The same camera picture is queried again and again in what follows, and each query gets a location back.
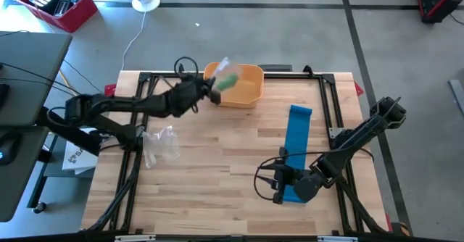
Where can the yellow plastic bin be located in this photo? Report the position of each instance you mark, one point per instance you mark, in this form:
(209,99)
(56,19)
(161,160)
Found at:
(246,90)

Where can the black caster wheel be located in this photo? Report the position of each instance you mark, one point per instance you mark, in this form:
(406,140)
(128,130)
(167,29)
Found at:
(39,207)

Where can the black computer mouse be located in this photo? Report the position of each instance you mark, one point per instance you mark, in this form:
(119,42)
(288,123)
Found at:
(9,148)

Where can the orange red table clamp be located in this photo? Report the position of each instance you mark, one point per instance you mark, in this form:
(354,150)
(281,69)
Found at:
(402,229)

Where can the blue elastic bandage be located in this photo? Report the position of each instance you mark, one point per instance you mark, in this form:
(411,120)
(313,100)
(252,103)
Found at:
(297,133)

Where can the grey metal bar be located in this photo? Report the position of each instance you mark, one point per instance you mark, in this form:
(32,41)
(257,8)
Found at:
(457,97)

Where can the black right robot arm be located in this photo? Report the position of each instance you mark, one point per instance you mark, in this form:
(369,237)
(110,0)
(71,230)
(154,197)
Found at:
(344,148)

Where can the green elastic bandage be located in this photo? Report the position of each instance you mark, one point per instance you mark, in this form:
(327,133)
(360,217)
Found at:
(227,82)

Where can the clear plastic container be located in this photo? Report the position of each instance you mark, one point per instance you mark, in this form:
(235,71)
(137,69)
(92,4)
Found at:
(61,7)

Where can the grey desk top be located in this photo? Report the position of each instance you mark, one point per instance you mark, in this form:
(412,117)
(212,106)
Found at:
(21,191)
(36,100)

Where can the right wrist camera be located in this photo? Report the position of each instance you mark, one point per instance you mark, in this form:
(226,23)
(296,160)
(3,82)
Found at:
(293,178)

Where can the black desk support beam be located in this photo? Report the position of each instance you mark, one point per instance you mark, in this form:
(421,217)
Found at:
(78,140)

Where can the black aluminium table frame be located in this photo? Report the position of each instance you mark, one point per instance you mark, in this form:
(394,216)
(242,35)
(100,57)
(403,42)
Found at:
(326,100)

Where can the red plastic crate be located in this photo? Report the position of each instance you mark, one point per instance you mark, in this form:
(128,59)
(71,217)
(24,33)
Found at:
(78,17)

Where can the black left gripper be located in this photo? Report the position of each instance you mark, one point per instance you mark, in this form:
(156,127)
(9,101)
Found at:
(192,93)

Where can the white printed box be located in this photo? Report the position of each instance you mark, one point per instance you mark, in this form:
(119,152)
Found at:
(78,158)

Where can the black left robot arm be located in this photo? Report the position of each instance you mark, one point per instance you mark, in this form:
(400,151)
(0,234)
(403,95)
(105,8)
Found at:
(127,104)

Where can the clear plastic zip bag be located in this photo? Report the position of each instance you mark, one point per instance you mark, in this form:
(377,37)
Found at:
(161,148)
(228,68)

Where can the silver edge bracket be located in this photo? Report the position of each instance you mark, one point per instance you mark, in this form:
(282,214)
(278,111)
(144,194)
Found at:
(337,239)
(134,238)

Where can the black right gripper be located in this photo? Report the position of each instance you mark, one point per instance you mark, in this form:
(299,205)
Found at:
(277,198)

